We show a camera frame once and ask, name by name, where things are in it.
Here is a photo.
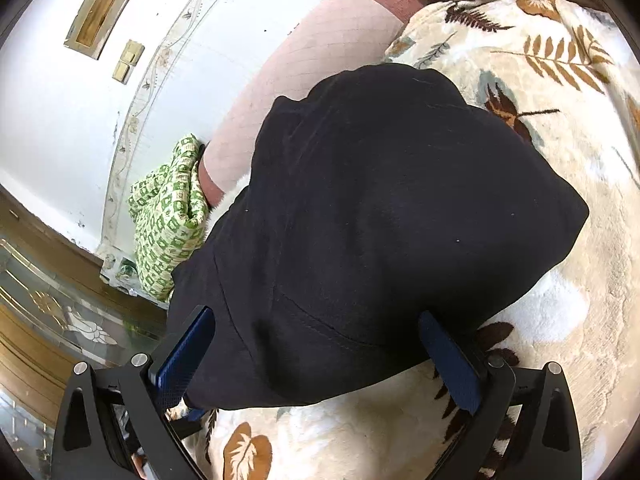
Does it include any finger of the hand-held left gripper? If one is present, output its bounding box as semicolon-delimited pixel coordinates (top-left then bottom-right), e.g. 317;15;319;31
172;406;209;442

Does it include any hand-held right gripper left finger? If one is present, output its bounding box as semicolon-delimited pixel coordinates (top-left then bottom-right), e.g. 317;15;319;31
50;305;217;480

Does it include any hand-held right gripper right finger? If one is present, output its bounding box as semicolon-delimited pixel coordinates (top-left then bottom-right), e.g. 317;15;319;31
418;310;584;480

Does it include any black coat white fur collar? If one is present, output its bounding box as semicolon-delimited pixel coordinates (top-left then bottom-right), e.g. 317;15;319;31
167;64;591;411

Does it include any clear plastic bag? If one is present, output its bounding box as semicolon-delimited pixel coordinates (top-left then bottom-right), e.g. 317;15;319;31
100;252;139;297

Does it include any green patterned cloth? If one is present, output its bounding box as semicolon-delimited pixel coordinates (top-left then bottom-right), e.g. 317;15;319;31
127;132;211;304

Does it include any cream leaf-print blanket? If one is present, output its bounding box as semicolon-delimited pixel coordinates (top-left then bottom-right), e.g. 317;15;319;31
165;0;640;480

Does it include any wooden glass door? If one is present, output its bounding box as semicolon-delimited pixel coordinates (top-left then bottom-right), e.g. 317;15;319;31
0;185;169;463

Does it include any pink bolster cushion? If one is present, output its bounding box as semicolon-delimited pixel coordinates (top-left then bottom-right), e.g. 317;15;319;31
200;0;427;207

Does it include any gold framed wall plaque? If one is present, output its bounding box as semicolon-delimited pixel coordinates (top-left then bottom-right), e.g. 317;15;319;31
64;0;136;61

